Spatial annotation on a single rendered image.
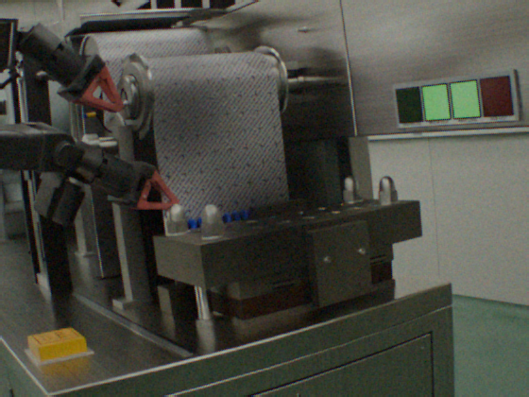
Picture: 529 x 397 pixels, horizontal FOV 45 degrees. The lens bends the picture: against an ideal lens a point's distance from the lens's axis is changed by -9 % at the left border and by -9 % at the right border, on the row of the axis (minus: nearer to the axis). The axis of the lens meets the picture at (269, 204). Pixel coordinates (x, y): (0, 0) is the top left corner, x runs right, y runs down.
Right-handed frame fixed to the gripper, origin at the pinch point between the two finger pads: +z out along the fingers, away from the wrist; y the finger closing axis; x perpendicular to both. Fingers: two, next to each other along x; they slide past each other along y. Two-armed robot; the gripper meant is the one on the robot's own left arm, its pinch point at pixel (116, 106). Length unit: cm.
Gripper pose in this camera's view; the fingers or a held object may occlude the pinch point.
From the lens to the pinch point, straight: 112.6
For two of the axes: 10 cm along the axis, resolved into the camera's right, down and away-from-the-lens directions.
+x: 4.7, -8.4, 2.8
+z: 6.8, 5.5, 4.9
